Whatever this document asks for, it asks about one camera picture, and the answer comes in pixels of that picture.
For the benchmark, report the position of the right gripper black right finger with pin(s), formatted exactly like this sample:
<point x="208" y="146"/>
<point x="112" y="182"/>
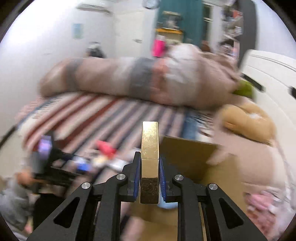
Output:
<point x="204" y="212"/>

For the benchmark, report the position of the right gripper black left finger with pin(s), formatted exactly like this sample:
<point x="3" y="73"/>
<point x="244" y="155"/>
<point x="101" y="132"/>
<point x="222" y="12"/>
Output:
<point x="92" y="212"/>

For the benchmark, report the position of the gold rectangular bar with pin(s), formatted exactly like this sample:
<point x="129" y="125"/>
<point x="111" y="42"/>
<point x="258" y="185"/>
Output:
<point x="149" y="179"/>

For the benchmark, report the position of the pink bottle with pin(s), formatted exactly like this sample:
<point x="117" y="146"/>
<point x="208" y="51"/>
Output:
<point x="106" y="149"/>

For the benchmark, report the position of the left forearm white sleeve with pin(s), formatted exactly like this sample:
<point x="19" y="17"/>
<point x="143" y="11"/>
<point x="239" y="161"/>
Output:
<point x="15" y="205"/>

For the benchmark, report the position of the person's left hand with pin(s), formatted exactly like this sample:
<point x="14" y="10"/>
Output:
<point x="25" y="178"/>

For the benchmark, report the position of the beige pink bed sheet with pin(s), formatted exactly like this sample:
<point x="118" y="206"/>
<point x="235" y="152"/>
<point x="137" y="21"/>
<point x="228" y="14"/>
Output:
<point x="261" y="166"/>

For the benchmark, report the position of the brown cardboard box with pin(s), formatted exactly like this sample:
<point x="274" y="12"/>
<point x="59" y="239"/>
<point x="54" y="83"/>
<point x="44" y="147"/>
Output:
<point x="194" y="160"/>

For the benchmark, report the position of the striped pink red blanket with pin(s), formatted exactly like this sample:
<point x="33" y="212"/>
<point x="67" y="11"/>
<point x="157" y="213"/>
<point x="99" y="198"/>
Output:
<point x="79" y="120"/>

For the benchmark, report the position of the tan plush toy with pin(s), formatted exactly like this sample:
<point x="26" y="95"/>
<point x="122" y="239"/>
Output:
<point x="250" y="121"/>

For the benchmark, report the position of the black bag on bed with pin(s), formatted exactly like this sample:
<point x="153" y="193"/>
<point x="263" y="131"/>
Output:
<point x="94" y="50"/>

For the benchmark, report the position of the green plush toy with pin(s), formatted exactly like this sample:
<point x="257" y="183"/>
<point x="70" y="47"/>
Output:
<point x="245" y="89"/>

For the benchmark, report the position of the rolled pink grey duvet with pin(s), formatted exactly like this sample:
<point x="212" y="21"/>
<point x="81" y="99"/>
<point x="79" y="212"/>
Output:
<point x="184" y="76"/>

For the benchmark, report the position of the white bed headboard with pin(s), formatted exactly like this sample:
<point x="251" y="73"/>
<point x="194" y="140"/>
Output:
<point x="273" y="76"/>

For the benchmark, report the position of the white door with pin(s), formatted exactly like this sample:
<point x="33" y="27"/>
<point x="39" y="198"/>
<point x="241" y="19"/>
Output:
<point x="129" y="34"/>

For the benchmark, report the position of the pink gift bag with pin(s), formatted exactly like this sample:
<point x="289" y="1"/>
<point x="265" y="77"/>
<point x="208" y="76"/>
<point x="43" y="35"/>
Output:
<point x="158" y="48"/>

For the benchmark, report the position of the white air conditioner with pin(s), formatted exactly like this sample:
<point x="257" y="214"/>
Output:
<point x="90" y="7"/>

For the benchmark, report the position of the yellow white cabinet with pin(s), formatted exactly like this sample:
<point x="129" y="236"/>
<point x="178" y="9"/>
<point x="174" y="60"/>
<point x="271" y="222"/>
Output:
<point x="171" y="36"/>

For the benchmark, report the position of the black bookshelf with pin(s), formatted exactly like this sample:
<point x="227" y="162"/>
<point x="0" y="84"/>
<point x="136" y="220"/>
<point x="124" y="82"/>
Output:
<point x="239" y="28"/>

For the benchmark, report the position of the glass display case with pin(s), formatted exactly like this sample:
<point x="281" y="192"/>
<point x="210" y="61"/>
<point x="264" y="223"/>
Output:
<point x="171" y="20"/>

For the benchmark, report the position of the teal curtain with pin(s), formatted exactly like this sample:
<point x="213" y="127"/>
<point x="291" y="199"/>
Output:
<point x="191" y="22"/>

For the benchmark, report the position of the wall poster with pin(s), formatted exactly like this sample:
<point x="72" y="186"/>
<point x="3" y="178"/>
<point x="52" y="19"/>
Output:
<point x="77" y="31"/>

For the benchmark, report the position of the round wall clock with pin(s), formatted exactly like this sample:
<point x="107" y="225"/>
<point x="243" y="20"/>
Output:
<point x="151" y="4"/>

